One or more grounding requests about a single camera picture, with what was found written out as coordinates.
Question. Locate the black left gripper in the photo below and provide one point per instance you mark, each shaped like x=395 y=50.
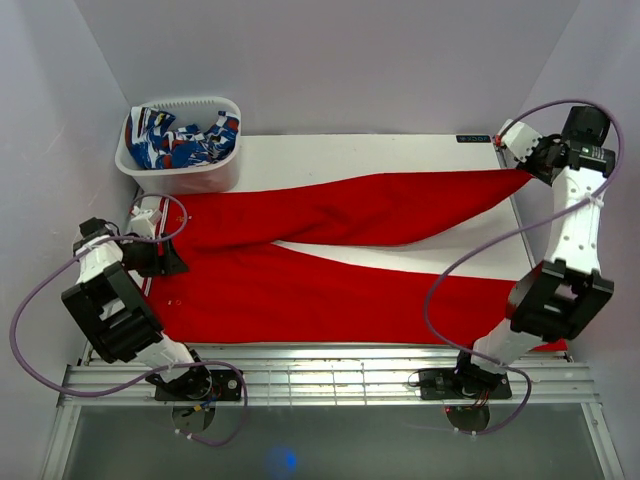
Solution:
x=173 y=264

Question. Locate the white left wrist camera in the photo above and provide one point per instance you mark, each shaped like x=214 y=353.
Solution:
x=143 y=222

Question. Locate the blue white patterned garment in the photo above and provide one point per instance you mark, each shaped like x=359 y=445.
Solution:
x=154 y=144

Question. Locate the small black table label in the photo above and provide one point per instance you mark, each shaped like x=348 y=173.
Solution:
x=473 y=138

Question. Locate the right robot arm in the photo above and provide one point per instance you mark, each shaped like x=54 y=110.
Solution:
x=563 y=293

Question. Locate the white plastic basket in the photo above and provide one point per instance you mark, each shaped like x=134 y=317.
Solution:
x=218 y=177

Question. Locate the aluminium frame rail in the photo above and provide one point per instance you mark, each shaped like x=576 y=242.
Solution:
x=377 y=374

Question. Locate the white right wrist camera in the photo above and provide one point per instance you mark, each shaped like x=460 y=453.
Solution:
x=518 y=142

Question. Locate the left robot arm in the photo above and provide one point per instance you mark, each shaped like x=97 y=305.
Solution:
x=113 y=313

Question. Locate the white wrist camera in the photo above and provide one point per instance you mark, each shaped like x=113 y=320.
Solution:
x=143 y=222
x=518 y=142

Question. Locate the red trousers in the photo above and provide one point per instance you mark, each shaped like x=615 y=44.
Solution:
x=246 y=283

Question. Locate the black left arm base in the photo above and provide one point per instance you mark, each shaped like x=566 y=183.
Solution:
x=197 y=386

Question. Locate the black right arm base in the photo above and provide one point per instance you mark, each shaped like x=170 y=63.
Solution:
x=449 y=384

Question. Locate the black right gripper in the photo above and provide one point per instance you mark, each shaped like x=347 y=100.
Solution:
x=528 y=165

